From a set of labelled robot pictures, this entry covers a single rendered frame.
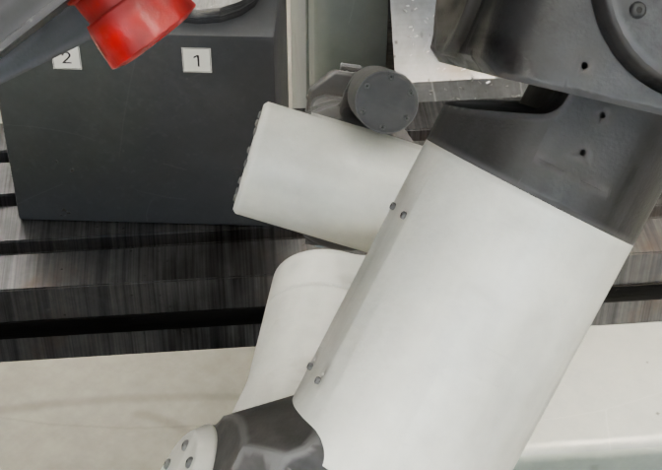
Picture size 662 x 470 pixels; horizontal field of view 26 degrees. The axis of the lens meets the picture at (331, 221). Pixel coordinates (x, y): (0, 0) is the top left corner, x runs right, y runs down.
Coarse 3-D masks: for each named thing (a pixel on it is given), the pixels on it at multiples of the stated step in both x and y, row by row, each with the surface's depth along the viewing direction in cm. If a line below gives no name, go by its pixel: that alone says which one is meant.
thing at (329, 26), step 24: (312, 0) 158; (336, 0) 155; (360, 0) 156; (384, 0) 156; (312, 24) 161; (336, 24) 157; (360, 24) 158; (384, 24) 158; (312, 48) 163; (336, 48) 159; (360, 48) 160; (384, 48) 160; (312, 72) 166
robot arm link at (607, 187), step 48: (528, 96) 57; (576, 96) 51; (480, 144) 52; (528, 144) 51; (576, 144) 51; (624, 144) 52; (528, 192) 51; (576, 192) 51; (624, 192) 52; (624, 240) 53
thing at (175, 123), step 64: (192, 0) 109; (256, 0) 111; (64, 64) 110; (128, 64) 110; (192, 64) 109; (256, 64) 109; (64, 128) 114; (128, 128) 113; (192, 128) 113; (64, 192) 118; (128, 192) 118; (192, 192) 117
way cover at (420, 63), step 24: (408, 0) 146; (432, 0) 146; (408, 24) 145; (432, 24) 146; (408, 48) 145; (408, 72) 145; (432, 72) 145; (456, 72) 145; (432, 96) 144; (456, 96) 144; (480, 96) 144; (504, 96) 144
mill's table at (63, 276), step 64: (0, 128) 130; (0, 192) 123; (0, 256) 117; (64, 256) 117; (128, 256) 117; (192, 256) 117; (256, 256) 117; (640, 256) 117; (0, 320) 115; (64, 320) 116; (128, 320) 116; (192, 320) 117; (256, 320) 118; (640, 320) 122
